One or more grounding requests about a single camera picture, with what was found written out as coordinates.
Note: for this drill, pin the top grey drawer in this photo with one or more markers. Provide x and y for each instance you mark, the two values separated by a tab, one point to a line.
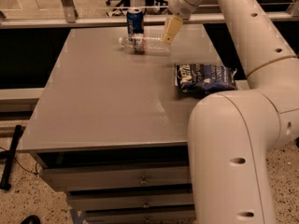
116	176

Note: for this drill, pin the middle grey drawer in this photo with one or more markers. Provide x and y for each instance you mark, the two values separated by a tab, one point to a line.
143	199

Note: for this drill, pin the black shoe tip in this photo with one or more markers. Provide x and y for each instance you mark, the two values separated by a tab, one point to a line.
31	220

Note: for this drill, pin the grey drawer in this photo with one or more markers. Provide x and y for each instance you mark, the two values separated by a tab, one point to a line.
116	176
143	199
142	217

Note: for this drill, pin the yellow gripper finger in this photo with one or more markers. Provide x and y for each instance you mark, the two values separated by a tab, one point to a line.
172	26

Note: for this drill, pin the bottom grey drawer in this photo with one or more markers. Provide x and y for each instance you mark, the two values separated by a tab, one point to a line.
142	217

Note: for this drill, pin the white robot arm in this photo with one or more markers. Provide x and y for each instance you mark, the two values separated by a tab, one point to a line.
230	132

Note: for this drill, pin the clear plastic water bottle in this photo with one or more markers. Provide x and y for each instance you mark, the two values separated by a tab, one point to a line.
143	43

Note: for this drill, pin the blue pepsi can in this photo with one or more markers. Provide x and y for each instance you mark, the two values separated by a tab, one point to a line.
135	23

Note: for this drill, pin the metal window rail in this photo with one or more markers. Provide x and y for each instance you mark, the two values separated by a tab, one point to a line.
92	13

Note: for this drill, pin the blue chip bag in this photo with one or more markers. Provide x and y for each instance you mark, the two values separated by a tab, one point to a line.
199	79

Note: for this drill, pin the black office chair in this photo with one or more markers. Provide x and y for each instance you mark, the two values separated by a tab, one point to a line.
119	9

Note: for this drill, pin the black stand leg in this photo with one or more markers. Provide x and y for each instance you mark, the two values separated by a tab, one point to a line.
8	156

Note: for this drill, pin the grey drawer cabinet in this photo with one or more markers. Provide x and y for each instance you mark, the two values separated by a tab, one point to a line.
103	106

